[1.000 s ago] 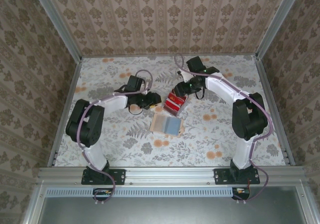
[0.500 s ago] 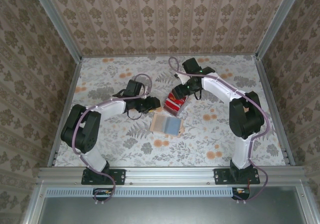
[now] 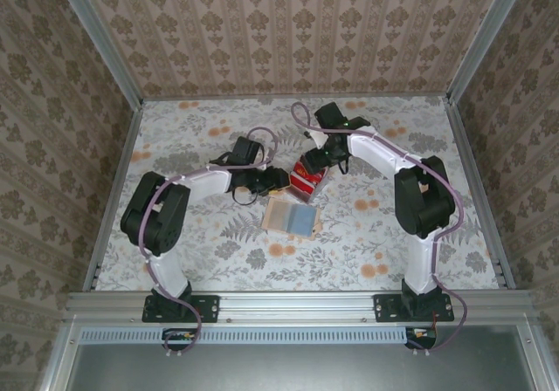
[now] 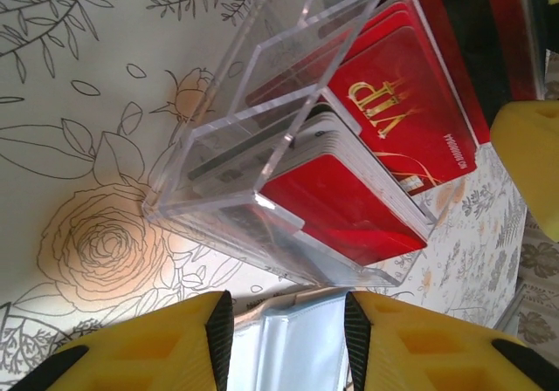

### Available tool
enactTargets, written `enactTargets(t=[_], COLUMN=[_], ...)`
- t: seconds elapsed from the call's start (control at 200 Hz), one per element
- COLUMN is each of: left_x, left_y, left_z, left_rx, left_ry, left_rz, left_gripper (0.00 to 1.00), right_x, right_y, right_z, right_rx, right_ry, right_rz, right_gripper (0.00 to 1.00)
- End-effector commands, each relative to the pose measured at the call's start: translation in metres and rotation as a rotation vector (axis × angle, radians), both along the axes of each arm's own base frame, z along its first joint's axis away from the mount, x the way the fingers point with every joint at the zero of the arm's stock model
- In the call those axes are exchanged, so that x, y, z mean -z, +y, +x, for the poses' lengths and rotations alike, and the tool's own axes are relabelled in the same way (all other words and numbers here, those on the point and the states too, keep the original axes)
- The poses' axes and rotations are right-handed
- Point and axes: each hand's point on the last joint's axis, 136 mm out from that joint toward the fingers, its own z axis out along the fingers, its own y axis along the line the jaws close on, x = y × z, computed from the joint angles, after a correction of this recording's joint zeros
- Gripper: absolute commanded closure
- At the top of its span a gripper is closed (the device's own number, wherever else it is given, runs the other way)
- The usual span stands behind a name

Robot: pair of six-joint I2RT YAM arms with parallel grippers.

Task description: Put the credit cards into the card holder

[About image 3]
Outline red tray box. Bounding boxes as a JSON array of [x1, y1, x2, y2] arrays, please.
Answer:
[[286, 157, 332, 203]]

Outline beige leather card holder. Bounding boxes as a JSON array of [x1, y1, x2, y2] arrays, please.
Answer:
[[260, 195, 323, 239]]

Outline red VIP card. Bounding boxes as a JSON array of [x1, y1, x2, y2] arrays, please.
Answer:
[[293, 162, 327, 183]]

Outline grey metal sheet panel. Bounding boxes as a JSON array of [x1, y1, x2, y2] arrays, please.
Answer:
[[65, 342, 541, 391]]

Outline left gripper thin black wire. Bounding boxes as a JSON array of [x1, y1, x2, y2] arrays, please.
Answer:
[[230, 186, 259, 207]]

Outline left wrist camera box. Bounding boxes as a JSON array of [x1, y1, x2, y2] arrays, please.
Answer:
[[230, 135, 264, 166]]

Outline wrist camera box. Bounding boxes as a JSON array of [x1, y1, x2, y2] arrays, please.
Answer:
[[314, 101, 351, 129], [230, 135, 264, 166]]

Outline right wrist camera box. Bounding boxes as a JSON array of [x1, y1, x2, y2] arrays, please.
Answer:
[[314, 101, 351, 129]]

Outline thin aluminium table rail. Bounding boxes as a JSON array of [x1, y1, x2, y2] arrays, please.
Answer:
[[141, 93, 449, 102]]

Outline wide aluminium mounting rail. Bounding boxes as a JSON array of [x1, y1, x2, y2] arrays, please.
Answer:
[[64, 289, 533, 325]]

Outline aluminium table side rail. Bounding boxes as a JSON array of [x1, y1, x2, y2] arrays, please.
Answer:
[[81, 100, 145, 292], [445, 96, 518, 291]]

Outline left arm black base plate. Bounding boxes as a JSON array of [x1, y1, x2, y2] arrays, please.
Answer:
[[141, 293, 220, 325]]

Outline grey slotted cable duct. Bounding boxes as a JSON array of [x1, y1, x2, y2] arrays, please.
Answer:
[[80, 326, 410, 345]]

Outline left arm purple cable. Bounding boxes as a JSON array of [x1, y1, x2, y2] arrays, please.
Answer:
[[141, 127, 280, 358]]

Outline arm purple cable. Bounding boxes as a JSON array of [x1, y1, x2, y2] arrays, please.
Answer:
[[141, 127, 280, 358], [290, 101, 469, 357]]

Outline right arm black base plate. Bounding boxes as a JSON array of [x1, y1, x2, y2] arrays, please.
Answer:
[[373, 293, 455, 325]]

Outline aluminium frame post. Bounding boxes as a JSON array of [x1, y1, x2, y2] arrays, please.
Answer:
[[48, 0, 146, 108], [445, 0, 533, 104]]

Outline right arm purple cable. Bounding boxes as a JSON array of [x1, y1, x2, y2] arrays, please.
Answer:
[[290, 101, 469, 357]]

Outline aluminium lower frame rail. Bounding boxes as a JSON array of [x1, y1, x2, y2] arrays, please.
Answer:
[[37, 320, 82, 391], [514, 320, 552, 391]]

